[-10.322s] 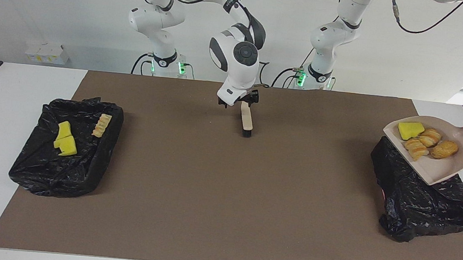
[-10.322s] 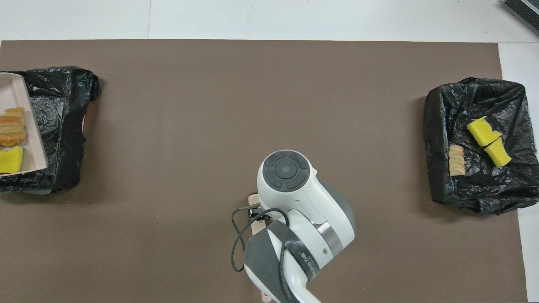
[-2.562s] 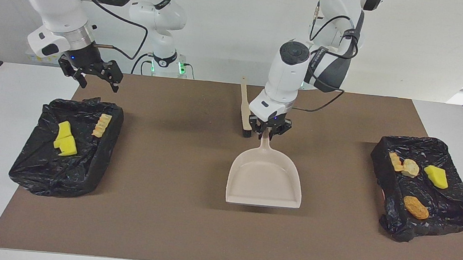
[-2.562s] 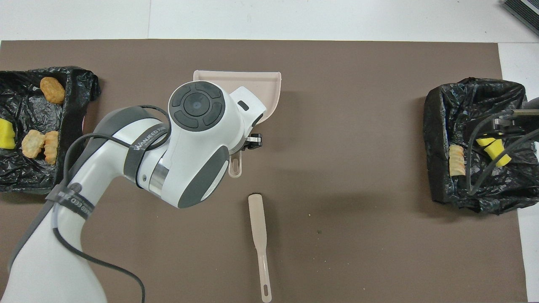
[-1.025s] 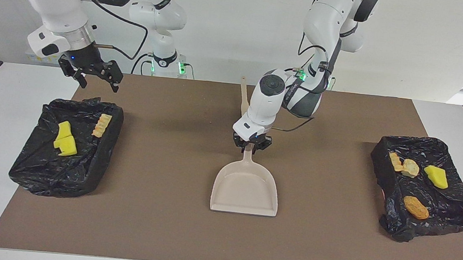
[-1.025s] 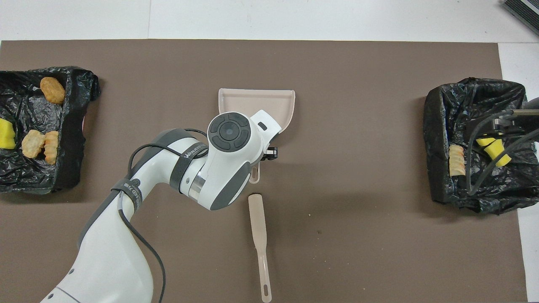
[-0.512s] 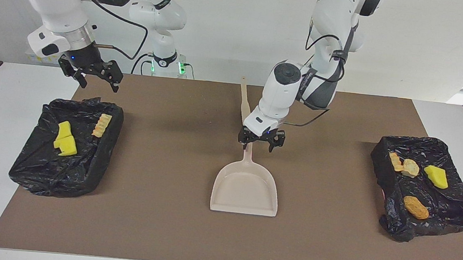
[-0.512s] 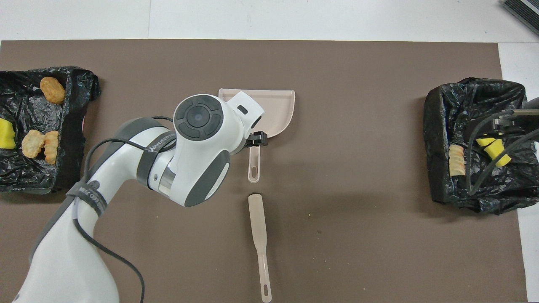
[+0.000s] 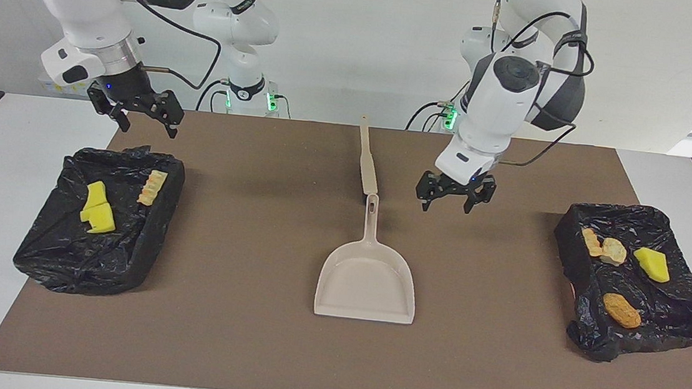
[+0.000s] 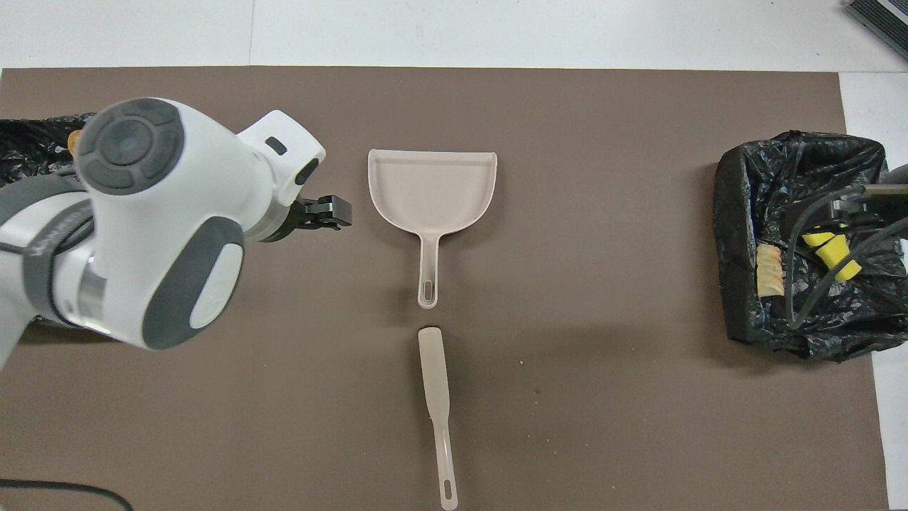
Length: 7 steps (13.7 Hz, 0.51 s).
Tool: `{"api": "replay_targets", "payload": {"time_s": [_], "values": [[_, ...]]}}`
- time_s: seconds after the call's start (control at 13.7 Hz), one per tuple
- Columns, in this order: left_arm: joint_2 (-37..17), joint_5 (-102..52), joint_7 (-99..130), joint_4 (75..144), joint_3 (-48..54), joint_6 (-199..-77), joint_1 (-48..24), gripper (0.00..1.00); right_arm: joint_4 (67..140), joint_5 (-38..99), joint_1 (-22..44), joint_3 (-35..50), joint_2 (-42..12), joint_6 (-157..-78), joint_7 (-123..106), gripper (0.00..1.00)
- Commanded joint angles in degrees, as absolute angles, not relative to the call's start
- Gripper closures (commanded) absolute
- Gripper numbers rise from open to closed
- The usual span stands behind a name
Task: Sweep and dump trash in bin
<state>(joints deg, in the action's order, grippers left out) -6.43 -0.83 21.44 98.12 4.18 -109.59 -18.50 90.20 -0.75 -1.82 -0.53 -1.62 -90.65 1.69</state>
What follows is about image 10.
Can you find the pale striped croissant piece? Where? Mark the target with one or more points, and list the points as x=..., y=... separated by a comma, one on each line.
x=770, y=271

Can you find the dark grey ribbed device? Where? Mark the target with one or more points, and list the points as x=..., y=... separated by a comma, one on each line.
x=887, y=21

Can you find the beige hand brush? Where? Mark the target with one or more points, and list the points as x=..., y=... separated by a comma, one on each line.
x=433, y=369

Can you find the beige plastic dustpan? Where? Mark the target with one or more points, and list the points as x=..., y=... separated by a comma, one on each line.
x=433, y=184

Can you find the bin with black bag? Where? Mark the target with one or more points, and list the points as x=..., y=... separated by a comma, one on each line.
x=752, y=213
x=28, y=145

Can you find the brown table mat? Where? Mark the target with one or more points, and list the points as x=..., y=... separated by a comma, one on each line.
x=567, y=355

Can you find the notched yellow sponge piece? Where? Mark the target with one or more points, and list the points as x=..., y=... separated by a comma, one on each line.
x=816, y=238

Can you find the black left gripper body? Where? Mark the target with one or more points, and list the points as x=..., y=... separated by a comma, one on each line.
x=292, y=221

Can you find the green and yellow sponge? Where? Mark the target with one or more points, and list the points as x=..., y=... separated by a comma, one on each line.
x=840, y=257

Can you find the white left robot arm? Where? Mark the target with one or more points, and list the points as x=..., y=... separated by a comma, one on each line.
x=163, y=213

